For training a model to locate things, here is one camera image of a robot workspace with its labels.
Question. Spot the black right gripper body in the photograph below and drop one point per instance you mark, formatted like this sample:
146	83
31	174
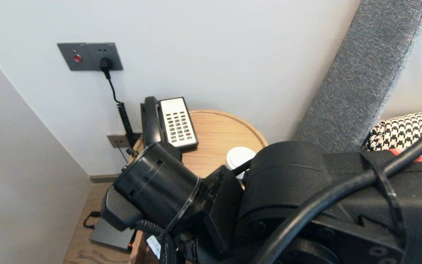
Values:
185	256

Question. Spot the curved front wooden drawer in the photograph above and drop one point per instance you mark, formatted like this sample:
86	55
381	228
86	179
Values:
137	255

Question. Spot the white round puck device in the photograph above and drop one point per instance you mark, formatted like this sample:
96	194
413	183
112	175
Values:
238	156

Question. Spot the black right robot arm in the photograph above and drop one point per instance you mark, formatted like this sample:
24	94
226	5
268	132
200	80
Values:
288	176

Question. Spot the grey power adapter box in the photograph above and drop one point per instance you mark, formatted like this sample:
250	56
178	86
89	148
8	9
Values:
106	238

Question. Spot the round wooden bedside table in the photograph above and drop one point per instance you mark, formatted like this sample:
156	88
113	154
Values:
214	135

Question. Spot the black telephone base white keypad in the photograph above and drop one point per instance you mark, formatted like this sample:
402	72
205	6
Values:
178	123

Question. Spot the black telephone handset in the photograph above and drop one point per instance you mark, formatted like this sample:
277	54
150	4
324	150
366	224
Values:
152	121

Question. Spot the black power plug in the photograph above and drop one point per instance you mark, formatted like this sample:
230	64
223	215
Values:
106	65

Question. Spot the black white houndstooth pillow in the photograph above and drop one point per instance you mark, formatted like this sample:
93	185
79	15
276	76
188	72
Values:
401	132

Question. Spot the grey fabric headboard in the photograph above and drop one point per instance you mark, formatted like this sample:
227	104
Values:
361	73

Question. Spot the beige low wall plate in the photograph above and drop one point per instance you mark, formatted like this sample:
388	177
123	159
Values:
117	141

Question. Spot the dark grey wall socket panel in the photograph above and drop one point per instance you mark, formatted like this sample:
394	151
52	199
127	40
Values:
86	55

